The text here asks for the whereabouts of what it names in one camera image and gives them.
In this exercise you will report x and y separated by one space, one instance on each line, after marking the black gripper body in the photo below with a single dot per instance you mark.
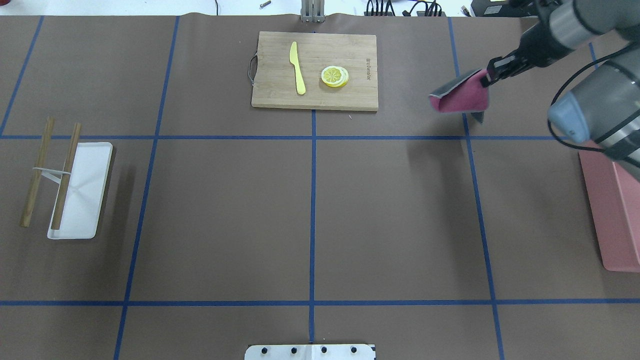
533 44

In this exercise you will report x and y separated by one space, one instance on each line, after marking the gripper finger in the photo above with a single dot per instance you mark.
512 58
502 72

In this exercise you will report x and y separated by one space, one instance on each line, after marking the pink and grey cloth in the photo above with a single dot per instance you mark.
466 94

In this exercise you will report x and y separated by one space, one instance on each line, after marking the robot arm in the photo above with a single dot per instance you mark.
601 113

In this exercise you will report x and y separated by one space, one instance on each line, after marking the yellow lemon slices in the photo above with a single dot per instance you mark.
334 76

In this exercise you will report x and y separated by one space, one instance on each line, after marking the pink plastic bin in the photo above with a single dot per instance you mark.
614 199

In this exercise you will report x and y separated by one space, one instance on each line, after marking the yellow plastic knife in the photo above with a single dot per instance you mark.
300 85

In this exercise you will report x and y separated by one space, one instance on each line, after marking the bamboo cutting board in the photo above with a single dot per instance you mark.
274 79

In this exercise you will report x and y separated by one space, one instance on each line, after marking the wooden chopstick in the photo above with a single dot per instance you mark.
60 200
36 174

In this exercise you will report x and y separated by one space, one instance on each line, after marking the white chopstick band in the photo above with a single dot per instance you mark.
55 176

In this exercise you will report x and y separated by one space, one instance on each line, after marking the aluminium frame post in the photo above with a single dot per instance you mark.
312 11

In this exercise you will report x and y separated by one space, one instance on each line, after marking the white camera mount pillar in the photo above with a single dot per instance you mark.
358 351

